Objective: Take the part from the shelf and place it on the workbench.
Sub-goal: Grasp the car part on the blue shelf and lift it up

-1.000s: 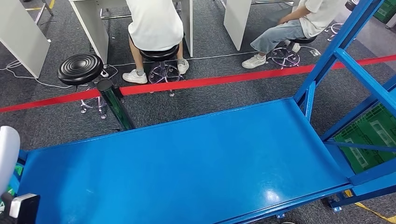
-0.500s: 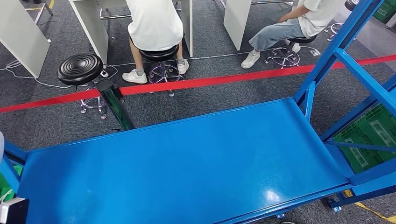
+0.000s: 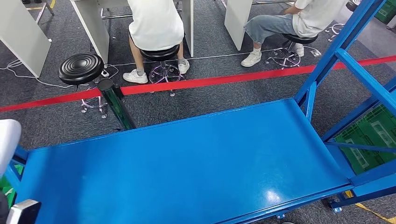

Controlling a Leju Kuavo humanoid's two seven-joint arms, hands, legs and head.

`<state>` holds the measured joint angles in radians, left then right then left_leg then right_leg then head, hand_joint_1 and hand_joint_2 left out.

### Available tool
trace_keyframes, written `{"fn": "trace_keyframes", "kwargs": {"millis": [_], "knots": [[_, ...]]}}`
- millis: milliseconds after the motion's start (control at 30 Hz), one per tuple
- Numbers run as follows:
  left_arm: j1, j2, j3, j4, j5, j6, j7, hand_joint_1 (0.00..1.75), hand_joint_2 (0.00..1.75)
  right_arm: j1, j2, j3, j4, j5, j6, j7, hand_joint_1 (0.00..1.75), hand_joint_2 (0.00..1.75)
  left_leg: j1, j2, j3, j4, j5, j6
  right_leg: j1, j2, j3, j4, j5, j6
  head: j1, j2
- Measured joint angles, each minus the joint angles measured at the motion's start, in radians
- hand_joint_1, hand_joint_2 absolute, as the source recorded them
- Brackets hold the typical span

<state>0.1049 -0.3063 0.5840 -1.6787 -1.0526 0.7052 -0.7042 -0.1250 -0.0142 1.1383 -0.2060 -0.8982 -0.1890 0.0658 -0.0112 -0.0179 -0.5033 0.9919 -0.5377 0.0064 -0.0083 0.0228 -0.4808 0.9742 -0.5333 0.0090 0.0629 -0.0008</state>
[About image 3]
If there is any white plastic panel part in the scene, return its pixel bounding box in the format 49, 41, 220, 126
0, 119, 22, 177

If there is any red barrier belt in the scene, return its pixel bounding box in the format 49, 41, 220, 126
0, 87, 103, 113
120, 55, 396, 97

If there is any person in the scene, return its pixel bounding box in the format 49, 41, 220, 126
122, 0, 191, 84
240, 0, 349, 68

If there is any white desk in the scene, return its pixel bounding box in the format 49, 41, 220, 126
224, 0, 295, 52
0, 0, 52, 78
70, 0, 195, 64

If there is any black ringed round stool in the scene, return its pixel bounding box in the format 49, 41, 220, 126
58, 52, 109, 119

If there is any black barrier stanchion post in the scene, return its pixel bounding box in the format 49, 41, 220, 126
97, 78, 137, 131

